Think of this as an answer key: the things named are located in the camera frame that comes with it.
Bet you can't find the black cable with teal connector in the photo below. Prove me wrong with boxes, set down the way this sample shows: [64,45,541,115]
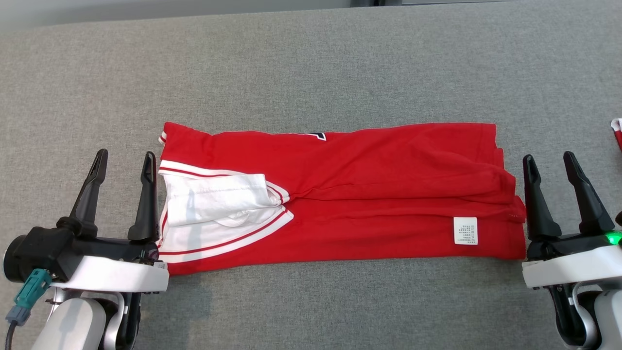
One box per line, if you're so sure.
[5,269,53,350]

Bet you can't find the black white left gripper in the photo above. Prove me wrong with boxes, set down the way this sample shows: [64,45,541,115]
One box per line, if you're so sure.
[51,149,170,295]

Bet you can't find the red white basketball jersey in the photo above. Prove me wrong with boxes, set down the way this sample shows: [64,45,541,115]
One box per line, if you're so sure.
[157,122,528,277]

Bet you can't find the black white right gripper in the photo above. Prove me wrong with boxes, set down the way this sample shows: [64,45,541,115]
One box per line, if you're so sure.
[521,151,622,291]

